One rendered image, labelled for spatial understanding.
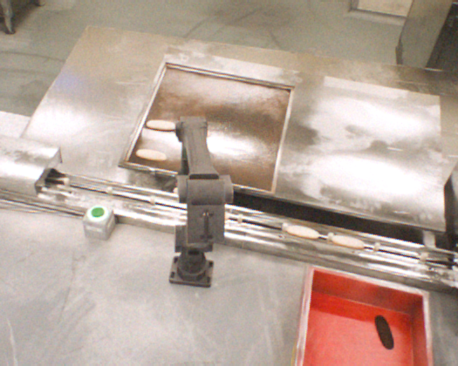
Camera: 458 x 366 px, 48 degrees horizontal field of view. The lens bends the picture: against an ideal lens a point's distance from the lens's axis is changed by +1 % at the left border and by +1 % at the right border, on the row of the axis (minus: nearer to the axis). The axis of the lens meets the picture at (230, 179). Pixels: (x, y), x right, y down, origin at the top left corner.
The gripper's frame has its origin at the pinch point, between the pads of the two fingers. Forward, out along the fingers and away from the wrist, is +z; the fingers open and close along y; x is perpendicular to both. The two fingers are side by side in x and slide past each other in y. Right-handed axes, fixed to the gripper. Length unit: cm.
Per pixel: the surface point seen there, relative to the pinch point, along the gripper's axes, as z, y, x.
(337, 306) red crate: 11, 22, 48
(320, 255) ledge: 7.1, 8.3, 41.8
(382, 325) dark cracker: 10, 25, 60
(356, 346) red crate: 11, 32, 53
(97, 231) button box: 7.1, 16.4, -23.2
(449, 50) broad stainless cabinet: 24, -165, 104
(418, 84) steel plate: 12, -103, 79
